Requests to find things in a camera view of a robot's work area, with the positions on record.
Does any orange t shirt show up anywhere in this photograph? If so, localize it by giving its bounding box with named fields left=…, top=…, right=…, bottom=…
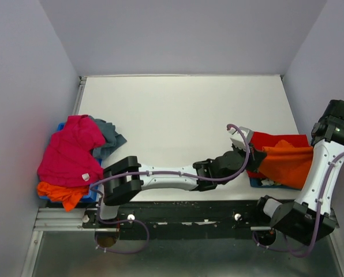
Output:
left=36, top=182, right=89, bottom=212
left=259, top=140, right=313, bottom=189

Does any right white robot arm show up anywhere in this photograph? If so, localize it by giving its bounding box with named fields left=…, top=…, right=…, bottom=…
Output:
left=253, top=100, right=344, bottom=248

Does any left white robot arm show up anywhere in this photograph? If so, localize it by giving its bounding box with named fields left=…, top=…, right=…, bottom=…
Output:
left=95, top=144, right=267, bottom=228

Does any folded blue t shirt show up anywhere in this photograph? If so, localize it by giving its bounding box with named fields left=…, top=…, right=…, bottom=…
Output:
left=249, top=177, right=298, bottom=190

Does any folded red t shirt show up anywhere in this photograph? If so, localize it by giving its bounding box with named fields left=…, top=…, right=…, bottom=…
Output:
left=247, top=132, right=310, bottom=178

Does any grey blue t shirt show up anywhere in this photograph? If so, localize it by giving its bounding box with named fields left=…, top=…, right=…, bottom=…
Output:
left=90, top=116, right=127, bottom=160

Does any blue plastic bin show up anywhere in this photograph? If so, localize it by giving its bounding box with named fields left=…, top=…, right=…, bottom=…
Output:
left=39, top=122, right=97, bottom=203

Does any magenta t shirt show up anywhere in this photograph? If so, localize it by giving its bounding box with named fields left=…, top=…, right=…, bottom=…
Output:
left=38, top=115, right=105, bottom=188

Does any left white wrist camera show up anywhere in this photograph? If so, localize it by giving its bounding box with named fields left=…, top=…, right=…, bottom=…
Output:
left=228, top=126, right=254, bottom=149

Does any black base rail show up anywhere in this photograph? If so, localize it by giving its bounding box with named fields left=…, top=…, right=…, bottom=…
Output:
left=82, top=200, right=276, bottom=245

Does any aluminium frame rail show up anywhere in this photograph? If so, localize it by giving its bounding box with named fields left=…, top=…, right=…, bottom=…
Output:
left=34, top=200, right=270, bottom=232

